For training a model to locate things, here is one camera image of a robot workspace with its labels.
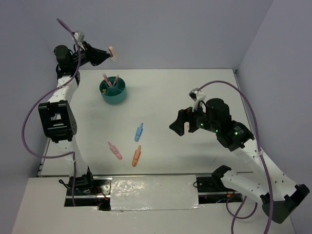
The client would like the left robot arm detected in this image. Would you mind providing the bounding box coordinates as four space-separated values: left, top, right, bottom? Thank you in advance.
38 41 116 195

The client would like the orange slim highlighter pen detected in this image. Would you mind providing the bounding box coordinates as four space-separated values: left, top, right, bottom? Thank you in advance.
102 73 110 87

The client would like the pink grey mini stapler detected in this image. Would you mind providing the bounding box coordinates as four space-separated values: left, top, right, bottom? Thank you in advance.
107 46 117 61

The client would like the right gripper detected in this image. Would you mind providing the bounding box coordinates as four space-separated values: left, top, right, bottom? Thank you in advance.
169 100 218 136

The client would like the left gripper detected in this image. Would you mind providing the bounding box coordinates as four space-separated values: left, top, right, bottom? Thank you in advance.
70 41 110 69

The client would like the orange stubby highlighter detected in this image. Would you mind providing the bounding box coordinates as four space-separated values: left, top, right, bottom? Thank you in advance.
132 145 141 167

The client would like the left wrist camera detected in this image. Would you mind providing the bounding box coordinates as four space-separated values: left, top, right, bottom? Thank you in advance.
74 31 85 43

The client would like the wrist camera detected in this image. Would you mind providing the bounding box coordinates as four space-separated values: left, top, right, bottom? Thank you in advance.
74 31 85 43
189 88 206 112

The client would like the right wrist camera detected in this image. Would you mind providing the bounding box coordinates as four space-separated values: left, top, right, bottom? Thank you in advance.
189 88 206 112

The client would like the blue stubby highlighter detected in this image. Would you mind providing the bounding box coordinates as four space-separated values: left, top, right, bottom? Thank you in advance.
134 123 143 142

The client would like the red slim highlighter pen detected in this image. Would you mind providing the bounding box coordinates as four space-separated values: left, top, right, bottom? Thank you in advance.
113 75 119 87

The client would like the teal round organizer container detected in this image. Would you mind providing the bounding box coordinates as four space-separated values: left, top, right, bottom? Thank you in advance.
99 78 127 105

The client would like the silver foil sheet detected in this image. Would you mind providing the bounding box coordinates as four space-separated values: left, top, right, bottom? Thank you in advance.
110 175 201 211

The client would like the pink stubby highlighter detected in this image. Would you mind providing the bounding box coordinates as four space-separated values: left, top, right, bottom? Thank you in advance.
108 142 123 160

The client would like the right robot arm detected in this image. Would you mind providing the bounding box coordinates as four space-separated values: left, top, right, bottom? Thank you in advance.
169 98 310 224

